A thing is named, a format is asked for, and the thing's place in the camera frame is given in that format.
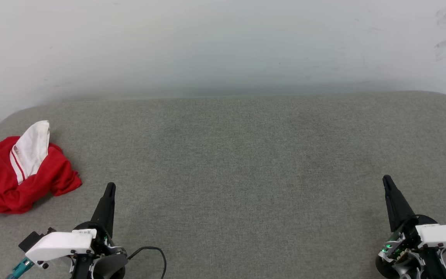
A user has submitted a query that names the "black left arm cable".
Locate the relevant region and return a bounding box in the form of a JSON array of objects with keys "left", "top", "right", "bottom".
[{"left": 127, "top": 246, "right": 168, "bottom": 279}]

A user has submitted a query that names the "teal left cable connector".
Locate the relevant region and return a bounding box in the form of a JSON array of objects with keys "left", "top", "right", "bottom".
[{"left": 6, "top": 257, "right": 34, "bottom": 279}]

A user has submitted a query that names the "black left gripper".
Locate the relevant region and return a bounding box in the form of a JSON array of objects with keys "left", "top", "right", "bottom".
[{"left": 70, "top": 183, "right": 129, "bottom": 279}]

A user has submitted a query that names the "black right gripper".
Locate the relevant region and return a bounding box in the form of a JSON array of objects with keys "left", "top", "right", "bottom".
[{"left": 375, "top": 175, "right": 446, "bottom": 279}]

